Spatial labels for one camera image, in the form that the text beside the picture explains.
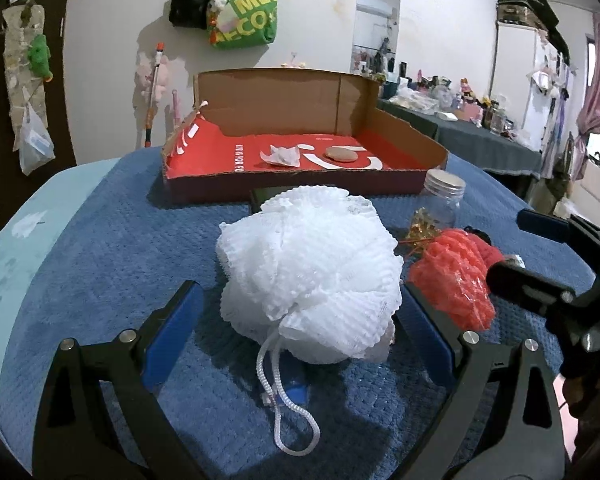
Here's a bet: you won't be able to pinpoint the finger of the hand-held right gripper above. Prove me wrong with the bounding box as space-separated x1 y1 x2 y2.
516 208 600 248
486 254 578 318

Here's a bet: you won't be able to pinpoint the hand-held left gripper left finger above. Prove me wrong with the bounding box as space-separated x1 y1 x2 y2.
32 280 206 480

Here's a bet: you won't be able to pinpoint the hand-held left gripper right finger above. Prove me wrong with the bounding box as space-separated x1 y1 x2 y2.
402 280 569 480

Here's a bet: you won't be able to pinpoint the coral red mesh bath loofah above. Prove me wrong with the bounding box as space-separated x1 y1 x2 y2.
407 228 506 333

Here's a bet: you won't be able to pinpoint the white mesh bath loofah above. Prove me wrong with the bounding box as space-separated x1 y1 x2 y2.
215 185 405 456

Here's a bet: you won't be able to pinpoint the cardboard box with red lining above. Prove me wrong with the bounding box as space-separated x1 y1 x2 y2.
161 70 449 207

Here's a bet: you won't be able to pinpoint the table with dark cloth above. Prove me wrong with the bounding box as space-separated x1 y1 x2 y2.
377 97 543 181

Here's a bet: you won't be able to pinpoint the glass jar with silver lid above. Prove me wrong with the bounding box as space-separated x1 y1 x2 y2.
420 169 467 233

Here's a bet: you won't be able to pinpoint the blue textured blanket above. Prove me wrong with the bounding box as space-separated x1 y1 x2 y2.
0 152 600 480

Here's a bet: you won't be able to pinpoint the gold decoration pieces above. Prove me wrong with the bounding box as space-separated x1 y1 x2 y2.
402 207 443 256

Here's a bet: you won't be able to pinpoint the white refrigerator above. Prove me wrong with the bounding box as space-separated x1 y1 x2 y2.
495 20 566 151

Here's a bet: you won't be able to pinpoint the pile of table clutter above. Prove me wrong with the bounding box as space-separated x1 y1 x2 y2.
380 67 526 136

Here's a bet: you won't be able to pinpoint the light blue sheet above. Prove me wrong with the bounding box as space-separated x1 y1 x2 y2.
0 157 126 411

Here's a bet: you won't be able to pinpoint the crumpled white tissue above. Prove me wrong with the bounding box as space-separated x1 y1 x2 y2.
259 144 301 168

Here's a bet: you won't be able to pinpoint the dark clothes pile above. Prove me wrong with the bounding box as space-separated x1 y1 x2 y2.
520 0 571 56

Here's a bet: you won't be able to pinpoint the suitcase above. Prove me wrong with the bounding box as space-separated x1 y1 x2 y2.
496 0 536 26

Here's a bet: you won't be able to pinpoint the orange and white stick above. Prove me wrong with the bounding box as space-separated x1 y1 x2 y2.
144 41 166 148

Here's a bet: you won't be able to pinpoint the hanging clear plastic bag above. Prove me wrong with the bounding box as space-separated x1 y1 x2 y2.
19 102 56 176

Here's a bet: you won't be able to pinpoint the pink plush toy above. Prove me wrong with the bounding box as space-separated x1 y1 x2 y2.
134 55 173 98

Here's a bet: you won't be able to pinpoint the green plush toy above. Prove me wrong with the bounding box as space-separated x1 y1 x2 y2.
27 34 54 82

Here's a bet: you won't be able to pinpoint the grey hanging organiser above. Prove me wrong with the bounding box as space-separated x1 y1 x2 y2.
2 4 48 116

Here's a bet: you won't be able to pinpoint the green tote bag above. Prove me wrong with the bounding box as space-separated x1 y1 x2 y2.
207 0 281 51

